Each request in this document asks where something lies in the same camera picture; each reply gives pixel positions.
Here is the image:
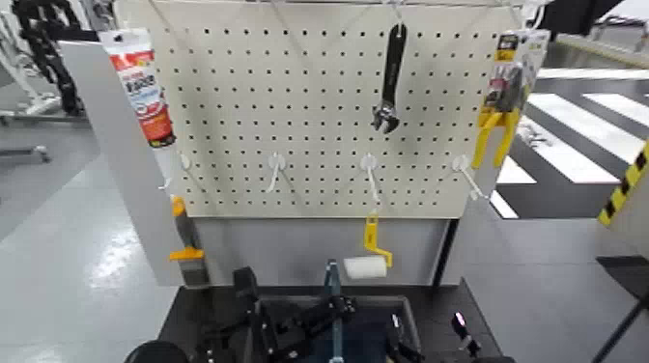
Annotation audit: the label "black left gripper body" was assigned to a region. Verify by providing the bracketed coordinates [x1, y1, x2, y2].
[252, 303, 306, 363]

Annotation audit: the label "gray metal floor bar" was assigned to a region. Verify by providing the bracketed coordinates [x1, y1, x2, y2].
[0, 146, 52, 163]

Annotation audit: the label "yellow handled pliers in packaging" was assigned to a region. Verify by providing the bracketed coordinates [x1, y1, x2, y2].
[471, 29, 551, 171]

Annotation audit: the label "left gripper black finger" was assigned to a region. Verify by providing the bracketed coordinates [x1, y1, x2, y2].
[233, 266, 261, 325]
[298, 294, 357, 330]

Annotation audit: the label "black handled adjustable wrench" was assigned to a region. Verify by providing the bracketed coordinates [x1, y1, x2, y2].
[371, 22, 409, 135]

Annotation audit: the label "white paint roller yellow handle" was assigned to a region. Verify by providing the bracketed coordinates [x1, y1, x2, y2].
[343, 213, 394, 281]

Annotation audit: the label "white pegboard hook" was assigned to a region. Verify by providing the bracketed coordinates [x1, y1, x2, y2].
[452, 154, 491, 203]
[157, 152, 193, 191]
[266, 152, 288, 194]
[359, 153, 382, 211]

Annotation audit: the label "black slanted pole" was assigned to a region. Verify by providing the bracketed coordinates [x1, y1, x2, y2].
[590, 291, 649, 363]

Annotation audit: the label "black stand post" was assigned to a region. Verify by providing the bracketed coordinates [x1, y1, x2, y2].
[432, 217, 459, 288]

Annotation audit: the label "white metal frame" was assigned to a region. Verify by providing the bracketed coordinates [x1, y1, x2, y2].
[0, 10, 65, 127]

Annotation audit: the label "yellow-handled scraper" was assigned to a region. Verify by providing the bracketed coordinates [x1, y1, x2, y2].
[168, 194, 211, 289]

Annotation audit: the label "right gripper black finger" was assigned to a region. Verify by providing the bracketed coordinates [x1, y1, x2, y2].
[387, 313, 425, 363]
[451, 310, 483, 358]

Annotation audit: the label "white red sealant tube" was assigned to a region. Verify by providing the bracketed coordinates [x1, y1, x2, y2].
[99, 27, 186, 191]

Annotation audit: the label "black cable carrier chain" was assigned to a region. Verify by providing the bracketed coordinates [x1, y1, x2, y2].
[11, 0, 100, 117]

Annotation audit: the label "black overhead equipment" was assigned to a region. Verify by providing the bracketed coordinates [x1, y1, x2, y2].
[534, 0, 628, 38]

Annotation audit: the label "cream perforated pegboard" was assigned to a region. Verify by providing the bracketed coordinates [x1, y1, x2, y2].
[147, 0, 526, 220]

